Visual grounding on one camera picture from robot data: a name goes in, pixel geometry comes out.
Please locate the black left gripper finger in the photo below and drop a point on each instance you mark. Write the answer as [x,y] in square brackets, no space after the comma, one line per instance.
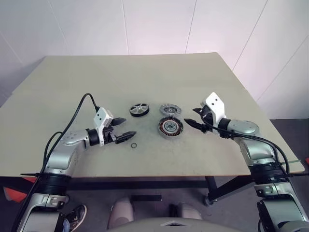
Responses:
[126,137]
[119,121]

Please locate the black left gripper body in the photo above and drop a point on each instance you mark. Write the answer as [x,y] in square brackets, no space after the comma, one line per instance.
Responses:
[109,135]

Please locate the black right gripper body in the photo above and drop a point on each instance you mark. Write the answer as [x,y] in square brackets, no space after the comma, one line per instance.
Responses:
[209,120]

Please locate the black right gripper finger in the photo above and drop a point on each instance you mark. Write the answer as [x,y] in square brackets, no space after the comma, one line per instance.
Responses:
[198,111]
[194,124]

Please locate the black rotor with silver spokes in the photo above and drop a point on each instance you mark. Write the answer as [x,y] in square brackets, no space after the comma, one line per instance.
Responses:
[139,110]

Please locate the grey finned rotor disc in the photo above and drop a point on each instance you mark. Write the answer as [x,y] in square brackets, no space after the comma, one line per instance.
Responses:
[170,109]

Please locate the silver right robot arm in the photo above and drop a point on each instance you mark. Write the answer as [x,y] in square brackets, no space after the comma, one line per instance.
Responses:
[243,126]

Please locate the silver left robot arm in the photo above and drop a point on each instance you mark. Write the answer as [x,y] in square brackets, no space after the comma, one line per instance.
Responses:
[60,157]

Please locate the motor stator with copper coils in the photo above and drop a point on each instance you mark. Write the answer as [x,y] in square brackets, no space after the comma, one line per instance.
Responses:
[170,126]

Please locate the beige left robot leg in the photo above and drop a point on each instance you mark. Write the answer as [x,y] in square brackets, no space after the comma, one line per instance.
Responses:
[120,212]

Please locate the beige robot leg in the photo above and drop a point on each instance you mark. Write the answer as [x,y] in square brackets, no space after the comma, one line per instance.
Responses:
[190,212]
[120,212]

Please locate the black caster wheel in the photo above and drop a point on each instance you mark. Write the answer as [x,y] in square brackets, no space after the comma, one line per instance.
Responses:
[208,201]

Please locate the patterned dark sneaker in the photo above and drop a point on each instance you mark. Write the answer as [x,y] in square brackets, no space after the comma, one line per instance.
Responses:
[77,215]

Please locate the beige right robot leg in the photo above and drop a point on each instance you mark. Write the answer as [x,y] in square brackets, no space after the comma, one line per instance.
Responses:
[190,212]

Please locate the grey robot torso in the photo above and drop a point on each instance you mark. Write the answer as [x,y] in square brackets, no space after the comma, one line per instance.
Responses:
[164,226]

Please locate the small red object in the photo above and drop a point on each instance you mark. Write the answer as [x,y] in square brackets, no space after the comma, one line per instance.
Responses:
[307,161]

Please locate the red object under table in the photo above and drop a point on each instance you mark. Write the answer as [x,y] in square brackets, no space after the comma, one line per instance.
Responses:
[15,194]

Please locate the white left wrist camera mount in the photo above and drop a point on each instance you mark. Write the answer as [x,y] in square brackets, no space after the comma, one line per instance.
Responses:
[101,118]

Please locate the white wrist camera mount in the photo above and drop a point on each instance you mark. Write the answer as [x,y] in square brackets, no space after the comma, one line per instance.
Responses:
[214,102]
[101,118]

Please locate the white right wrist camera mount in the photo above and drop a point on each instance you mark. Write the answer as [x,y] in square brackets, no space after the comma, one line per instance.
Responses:
[214,102]

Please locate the black table frame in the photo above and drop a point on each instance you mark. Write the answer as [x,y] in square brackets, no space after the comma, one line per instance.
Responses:
[120,184]

